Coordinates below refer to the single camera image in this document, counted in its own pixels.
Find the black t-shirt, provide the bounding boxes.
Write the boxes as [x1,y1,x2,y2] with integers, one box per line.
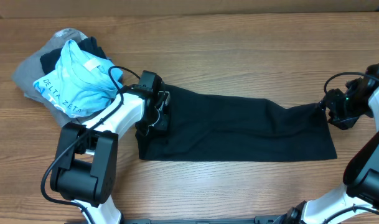
[136,85,337,162]

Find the light blue printed t-shirt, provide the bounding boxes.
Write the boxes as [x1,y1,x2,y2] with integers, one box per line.
[33,40,123,118]

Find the black garment in pile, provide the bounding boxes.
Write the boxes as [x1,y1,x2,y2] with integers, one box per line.
[40,37,107,75]

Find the grey folded garment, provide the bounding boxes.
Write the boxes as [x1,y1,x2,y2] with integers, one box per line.
[11,27,106,129]

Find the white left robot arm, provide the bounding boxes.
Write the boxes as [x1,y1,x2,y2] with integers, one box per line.
[40,83,169,223]

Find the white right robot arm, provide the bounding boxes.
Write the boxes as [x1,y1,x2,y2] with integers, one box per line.
[274,63,379,224]

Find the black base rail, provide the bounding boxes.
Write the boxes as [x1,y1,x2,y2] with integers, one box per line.
[121,215,286,224]

